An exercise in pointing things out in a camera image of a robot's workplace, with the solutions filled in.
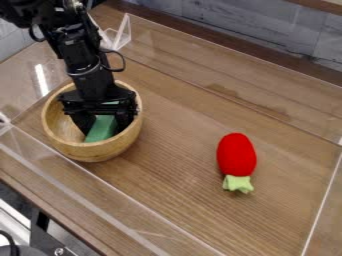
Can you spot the red plush strawberry toy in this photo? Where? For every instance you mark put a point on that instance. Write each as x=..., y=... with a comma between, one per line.
x=237, y=162

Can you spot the clear acrylic corner bracket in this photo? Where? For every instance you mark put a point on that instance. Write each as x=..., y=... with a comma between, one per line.
x=117, y=38

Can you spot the black metal table frame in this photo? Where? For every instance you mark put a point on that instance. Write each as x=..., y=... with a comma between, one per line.
x=51, y=239

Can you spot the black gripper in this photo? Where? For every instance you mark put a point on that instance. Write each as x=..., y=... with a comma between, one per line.
x=98, y=96

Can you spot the clear acrylic enclosure wall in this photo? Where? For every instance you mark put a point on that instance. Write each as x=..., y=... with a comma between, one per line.
x=154, y=202

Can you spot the green foam block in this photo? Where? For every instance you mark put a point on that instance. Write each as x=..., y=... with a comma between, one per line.
x=103, y=129

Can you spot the brown wooden bowl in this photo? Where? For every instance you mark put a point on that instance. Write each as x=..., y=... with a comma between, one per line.
x=68, y=139

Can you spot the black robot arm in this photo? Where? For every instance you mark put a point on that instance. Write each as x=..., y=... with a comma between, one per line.
x=72, y=35

